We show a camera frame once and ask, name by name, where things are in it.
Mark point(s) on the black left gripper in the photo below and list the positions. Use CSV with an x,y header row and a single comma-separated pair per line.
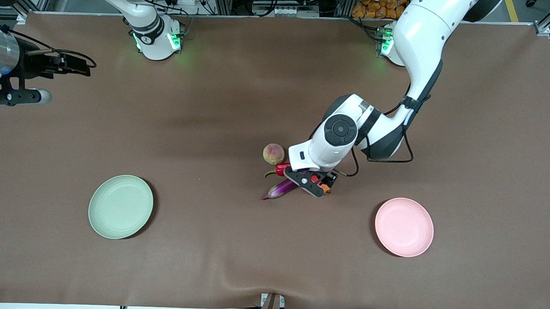
x,y
327,178

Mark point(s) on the pale green plate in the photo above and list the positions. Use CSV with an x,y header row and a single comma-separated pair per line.
x,y
120,207

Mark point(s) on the peach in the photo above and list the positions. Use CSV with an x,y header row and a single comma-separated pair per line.
x,y
273,154

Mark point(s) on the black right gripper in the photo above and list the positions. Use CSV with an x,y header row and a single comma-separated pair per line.
x,y
32,66

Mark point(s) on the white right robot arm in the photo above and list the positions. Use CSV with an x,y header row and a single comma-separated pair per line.
x,y
155,40

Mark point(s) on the grey table edge bracket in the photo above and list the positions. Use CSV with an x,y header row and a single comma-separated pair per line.
x,y
272,305

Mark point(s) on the pink plate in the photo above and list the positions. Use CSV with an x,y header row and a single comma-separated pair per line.
x,y
404,227

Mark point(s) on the purple eggplant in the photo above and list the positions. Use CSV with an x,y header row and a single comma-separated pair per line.
x,y
280,189

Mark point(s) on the red chili pepper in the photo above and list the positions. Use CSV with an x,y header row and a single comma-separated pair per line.
x,y
281,168

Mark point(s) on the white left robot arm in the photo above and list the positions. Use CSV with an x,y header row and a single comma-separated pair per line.
x,y
420,45

